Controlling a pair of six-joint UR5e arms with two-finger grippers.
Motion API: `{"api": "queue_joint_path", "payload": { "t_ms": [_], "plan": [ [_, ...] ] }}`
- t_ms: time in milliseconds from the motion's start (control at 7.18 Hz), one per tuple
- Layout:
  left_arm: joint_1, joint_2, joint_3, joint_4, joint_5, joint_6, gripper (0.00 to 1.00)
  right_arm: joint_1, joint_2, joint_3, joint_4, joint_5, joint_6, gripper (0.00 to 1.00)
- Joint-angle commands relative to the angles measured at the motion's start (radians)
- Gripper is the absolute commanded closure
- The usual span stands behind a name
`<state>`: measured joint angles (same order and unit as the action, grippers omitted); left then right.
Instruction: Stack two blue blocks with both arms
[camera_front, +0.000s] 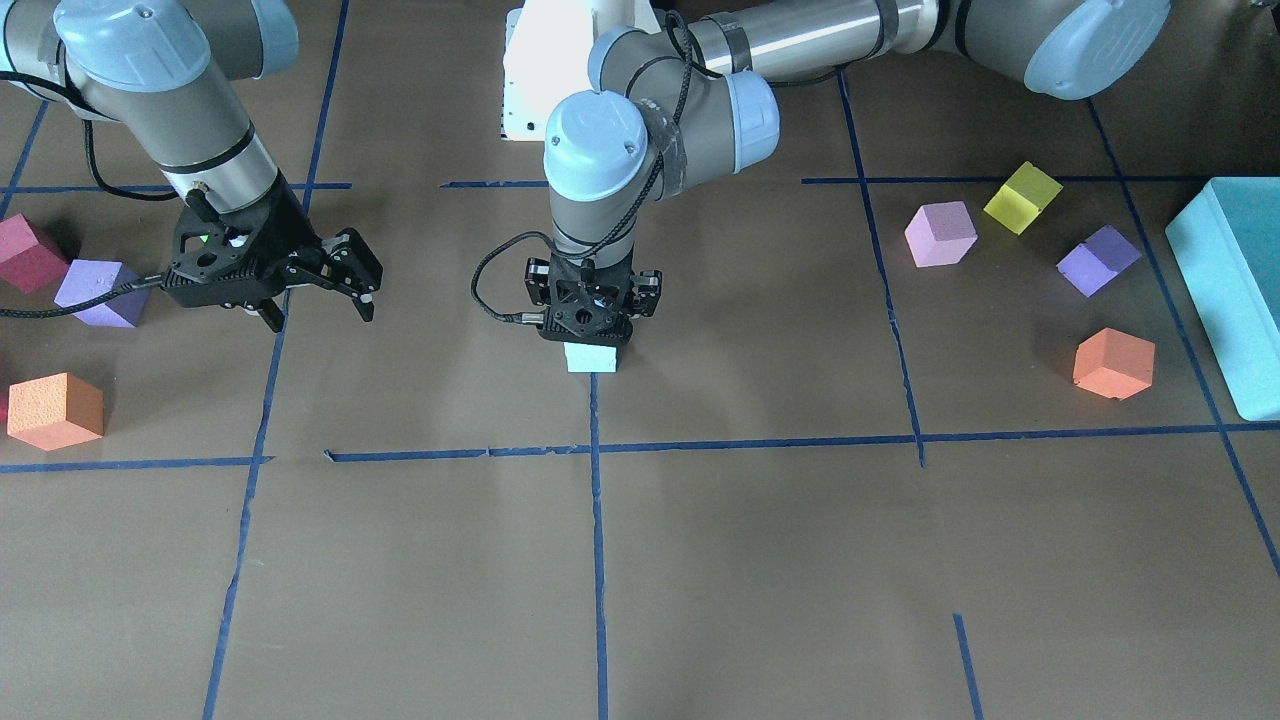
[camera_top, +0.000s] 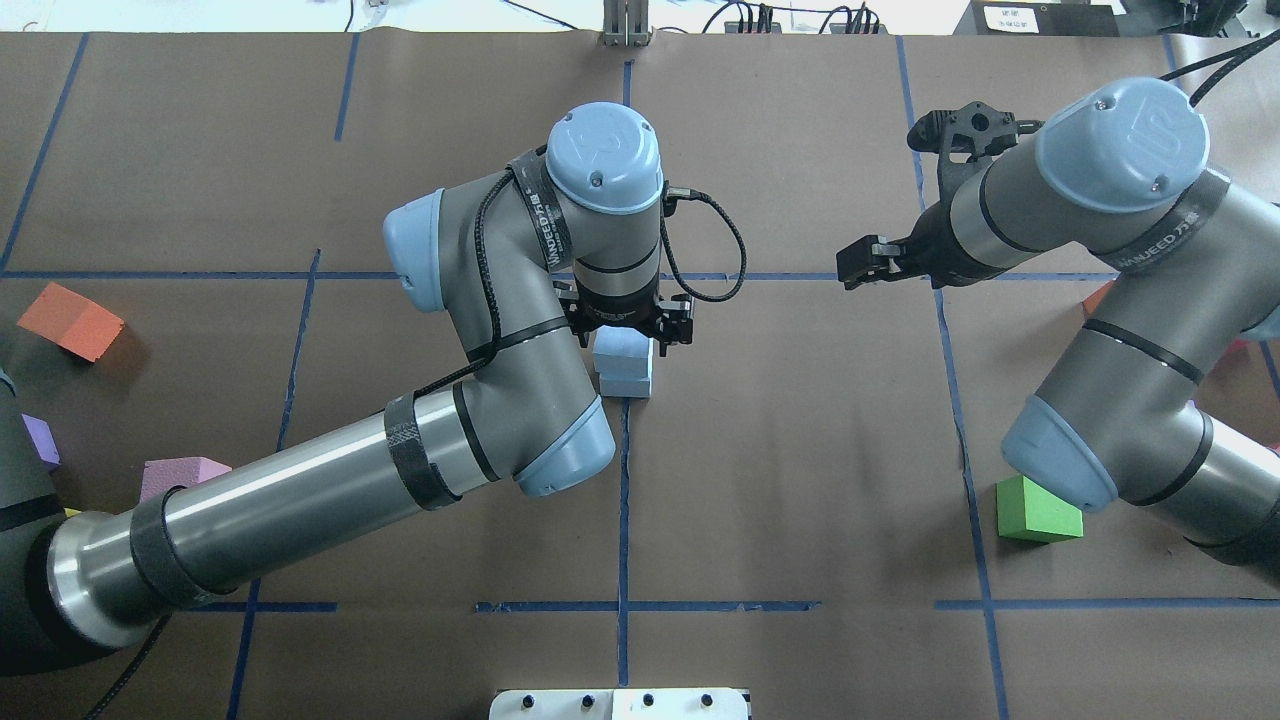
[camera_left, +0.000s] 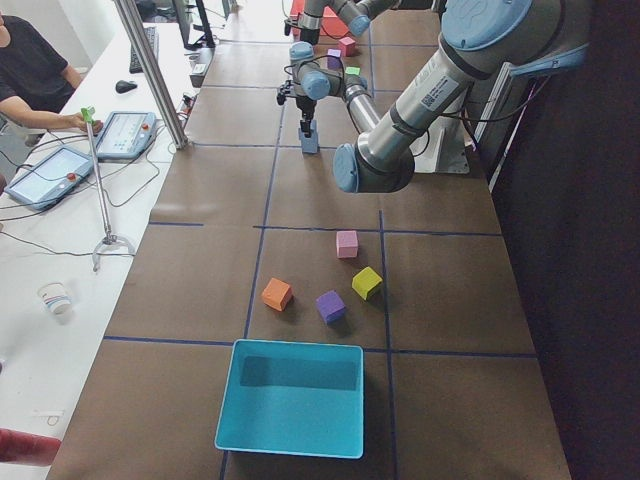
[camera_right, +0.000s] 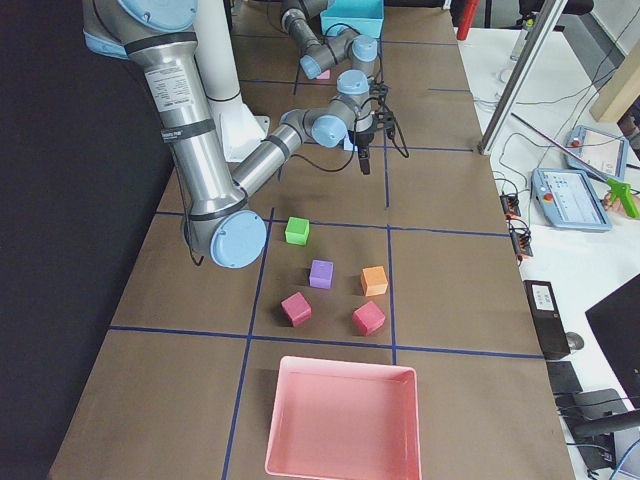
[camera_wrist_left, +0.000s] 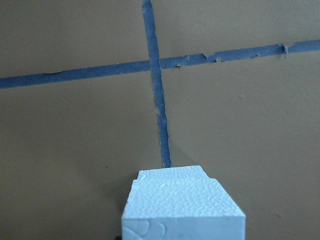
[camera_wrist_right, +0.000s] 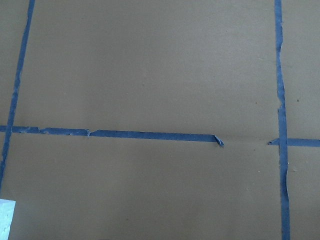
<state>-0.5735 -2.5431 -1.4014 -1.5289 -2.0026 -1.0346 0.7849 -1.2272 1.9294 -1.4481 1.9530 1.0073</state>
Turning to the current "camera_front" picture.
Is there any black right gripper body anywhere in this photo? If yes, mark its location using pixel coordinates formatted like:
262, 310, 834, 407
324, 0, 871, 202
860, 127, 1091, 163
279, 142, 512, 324
163, 179, 384, 311

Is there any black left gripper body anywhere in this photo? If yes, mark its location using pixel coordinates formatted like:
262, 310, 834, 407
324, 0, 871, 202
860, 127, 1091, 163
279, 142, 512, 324
526, 255, 663, 346

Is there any light blue block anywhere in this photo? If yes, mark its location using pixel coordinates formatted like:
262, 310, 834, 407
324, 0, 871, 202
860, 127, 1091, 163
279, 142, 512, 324
563, 343, 620, 374

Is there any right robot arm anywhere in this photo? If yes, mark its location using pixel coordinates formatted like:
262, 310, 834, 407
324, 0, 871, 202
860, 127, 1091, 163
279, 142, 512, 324
3, 1, 383, 332

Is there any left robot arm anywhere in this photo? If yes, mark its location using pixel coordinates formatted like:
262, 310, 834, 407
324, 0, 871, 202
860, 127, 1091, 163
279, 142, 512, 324
499, 1, 1171, 348

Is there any purple foam block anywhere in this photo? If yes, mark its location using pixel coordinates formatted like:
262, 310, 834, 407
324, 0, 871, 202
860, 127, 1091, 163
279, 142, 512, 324
54, 259, 150, 328
1056, 225, 1142, 299

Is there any crimson foam block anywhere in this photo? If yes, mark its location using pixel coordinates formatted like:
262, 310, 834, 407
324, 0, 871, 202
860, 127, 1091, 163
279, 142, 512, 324
1, 214, 70, 293

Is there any pink foam block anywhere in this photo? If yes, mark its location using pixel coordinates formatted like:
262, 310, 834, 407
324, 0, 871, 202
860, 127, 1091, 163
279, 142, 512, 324
904, 201, 979, 268

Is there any yellow foam block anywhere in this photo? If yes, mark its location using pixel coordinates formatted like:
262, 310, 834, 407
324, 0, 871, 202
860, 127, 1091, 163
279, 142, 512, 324
983, 161, 1062, 236

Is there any teal plastic bin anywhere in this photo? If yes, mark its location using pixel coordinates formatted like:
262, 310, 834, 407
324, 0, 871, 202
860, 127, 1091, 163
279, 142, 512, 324
1165, 176, 1279, 421

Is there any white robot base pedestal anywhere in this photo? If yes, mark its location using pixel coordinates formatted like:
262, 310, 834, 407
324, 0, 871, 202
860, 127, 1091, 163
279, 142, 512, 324
500, 1, 658, 142

